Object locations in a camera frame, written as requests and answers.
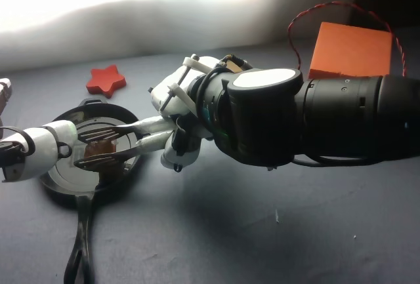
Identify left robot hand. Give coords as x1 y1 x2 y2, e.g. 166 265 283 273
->
0 78 79 184

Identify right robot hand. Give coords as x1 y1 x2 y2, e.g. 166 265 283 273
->
148 56 217 174

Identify metal tongs with white wrap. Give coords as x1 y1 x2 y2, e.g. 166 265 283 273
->
73 115 180 171

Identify brown food piece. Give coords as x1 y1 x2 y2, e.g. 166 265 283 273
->
83 139 124 180

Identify black cast iron skillet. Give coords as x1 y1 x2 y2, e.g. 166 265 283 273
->
38 98 144 284

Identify red star block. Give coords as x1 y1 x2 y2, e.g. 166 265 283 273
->
85 64 127 98

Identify white backdrop sheet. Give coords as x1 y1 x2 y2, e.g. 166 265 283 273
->
0 0 368 75

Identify grey table cloth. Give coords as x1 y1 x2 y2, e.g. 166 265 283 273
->
0 24 420 284

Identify large orange block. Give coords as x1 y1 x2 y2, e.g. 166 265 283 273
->
307 21 393 80

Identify red and black twisted cable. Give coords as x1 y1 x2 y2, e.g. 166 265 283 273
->
287 1 408 78

